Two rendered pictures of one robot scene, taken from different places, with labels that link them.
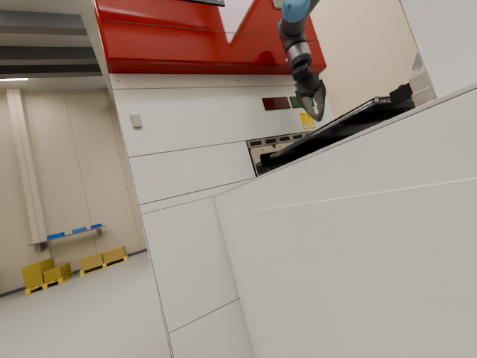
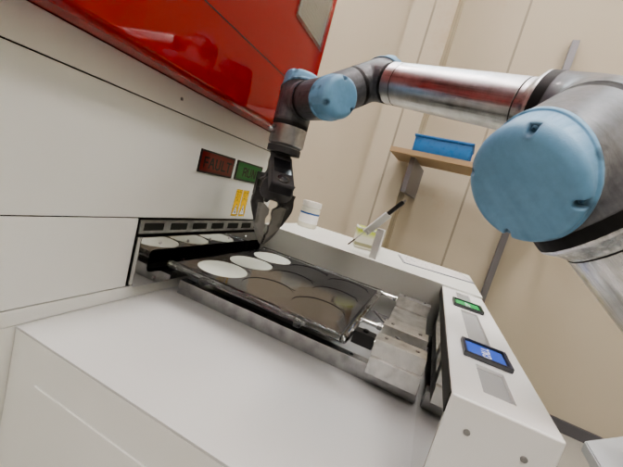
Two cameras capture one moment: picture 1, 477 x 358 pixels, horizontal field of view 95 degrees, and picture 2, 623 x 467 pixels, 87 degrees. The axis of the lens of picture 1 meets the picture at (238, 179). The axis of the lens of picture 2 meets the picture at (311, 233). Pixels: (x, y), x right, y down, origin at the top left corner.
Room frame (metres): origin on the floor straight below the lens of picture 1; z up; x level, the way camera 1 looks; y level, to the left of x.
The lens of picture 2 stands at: (0.11, 0.12, 1.11)
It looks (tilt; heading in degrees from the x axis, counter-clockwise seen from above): 8 degrees down; 315
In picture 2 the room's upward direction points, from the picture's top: 16 degrees clockwise
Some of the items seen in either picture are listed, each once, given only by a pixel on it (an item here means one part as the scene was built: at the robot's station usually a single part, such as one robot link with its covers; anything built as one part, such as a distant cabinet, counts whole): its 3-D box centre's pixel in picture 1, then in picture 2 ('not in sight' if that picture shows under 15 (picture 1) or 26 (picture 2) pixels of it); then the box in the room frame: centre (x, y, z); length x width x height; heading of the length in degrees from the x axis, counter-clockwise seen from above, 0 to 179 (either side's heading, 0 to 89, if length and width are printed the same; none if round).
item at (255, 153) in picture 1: (303, 153); (211, 251); (0.82, -0.26, 0.89); 0.44 x 0.02 x 0.10; 116
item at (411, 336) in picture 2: not in sight; (403, 335); (0.37, -0.43, 0.89); 0.08 x 0.03 x 0.03; 26
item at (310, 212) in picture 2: not in sight; (310, 214); (0.97, -0.69, 1.01); 0.07 x 0.07 x 0.10
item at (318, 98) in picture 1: (320, 107); (272, 223); (0.69, -0.32, 1.01); 0.06 x 0.03 x 0.09; 157
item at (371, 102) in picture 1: (309, 136); (247, 296); (0.55, -0.20, 0.90); 0.37 x 0.01 x 0.01; 26
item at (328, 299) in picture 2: (354, 129); (290, 279); (0.63, -0.37, 0.90); 0.34 x 0.34 x 0.01; 26
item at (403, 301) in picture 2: not in sight; (413, 304); (0.47, -0.65, 0.89); 0.08 x 0.03 x 0.03; 26
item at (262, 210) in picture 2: (311, 111); (258, 220); (0.70, -0.29, 1.01); 0.06 x 0.03 x 0.09; 157
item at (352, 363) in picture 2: not in sight; (283, 331); (0.53, -0.28, 0.84); 0.50 x 0.02 x 0.03; 26
